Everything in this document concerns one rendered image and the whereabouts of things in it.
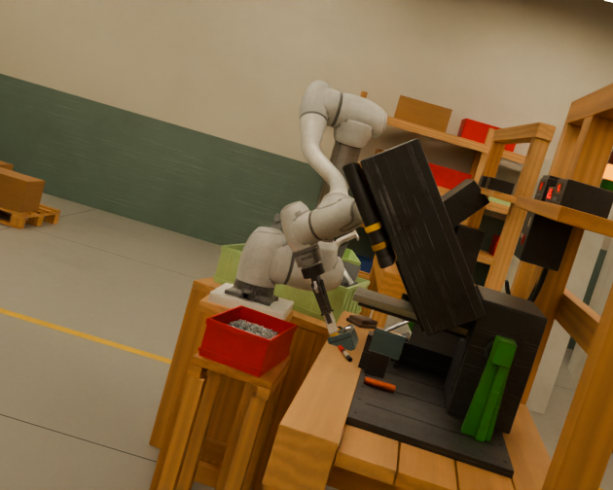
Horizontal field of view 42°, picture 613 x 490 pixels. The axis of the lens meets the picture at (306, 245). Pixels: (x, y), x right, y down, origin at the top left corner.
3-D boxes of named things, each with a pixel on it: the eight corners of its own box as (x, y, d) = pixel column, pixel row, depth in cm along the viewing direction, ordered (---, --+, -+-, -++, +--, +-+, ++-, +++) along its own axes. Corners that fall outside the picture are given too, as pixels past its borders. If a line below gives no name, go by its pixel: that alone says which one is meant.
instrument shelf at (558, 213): (556, 221, 196) (560, 205, 196) (514, 205, 285) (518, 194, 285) (658, 251, 194) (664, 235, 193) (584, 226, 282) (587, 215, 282)
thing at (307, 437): (260, 484, 181) (278, 423, 180) (333, 344, 329) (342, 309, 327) (320, 505, 180) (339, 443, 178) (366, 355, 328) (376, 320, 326)
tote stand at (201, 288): (148, 444, 366) (193, 279, 356) (197, 416, 415) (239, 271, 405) (283, 503, 346) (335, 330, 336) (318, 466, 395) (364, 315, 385)
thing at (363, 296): (350, 303, 235) (353, 294, 234) (355, 296, 250) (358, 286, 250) (481, 344, 230) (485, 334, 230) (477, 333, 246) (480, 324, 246)
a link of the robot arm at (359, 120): (279, 277, 319) (332, 290, 324) (283, 291, 304) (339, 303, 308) (335, 87, 302) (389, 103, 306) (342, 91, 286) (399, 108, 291)
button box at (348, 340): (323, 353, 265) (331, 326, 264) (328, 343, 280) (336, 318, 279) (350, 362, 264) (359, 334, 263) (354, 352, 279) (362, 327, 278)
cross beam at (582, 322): (618, 389, 178) (631, 351, 177) (536, 298, 306) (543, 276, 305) (641, 396, 178) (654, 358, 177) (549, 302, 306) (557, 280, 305)
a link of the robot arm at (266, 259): (233, 273, 315) (247, 220, 313) (277, 284, 319) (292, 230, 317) (236, 281, 299) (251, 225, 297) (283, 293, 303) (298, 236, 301)
